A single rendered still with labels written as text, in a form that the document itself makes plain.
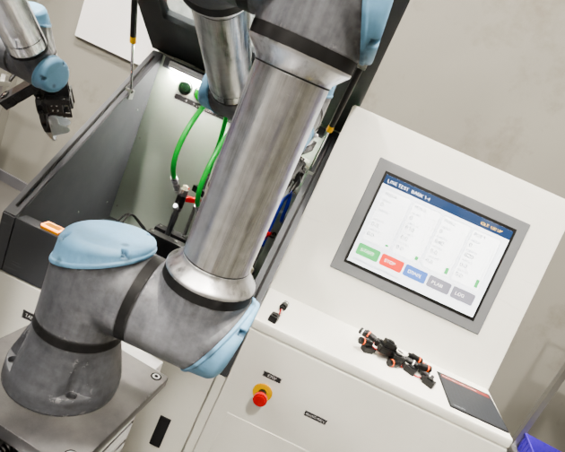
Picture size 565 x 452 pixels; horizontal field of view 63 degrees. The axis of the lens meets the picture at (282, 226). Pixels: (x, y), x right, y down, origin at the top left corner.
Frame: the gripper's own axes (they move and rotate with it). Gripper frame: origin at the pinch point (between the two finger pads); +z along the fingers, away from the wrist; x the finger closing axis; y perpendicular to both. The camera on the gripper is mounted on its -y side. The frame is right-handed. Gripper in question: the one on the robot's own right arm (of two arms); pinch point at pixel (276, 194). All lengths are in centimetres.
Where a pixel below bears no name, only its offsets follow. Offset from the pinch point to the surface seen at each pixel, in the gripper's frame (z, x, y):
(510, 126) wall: 44, 64, -187
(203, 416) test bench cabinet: 48, 13, 38
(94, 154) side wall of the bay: 27, -59, 1
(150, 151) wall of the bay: 38, -56, -22
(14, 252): 31, -50, 38
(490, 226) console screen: 2, 53, -36
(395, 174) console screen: 0.3, 22.4, -32.5
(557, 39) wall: 2, 58, -213
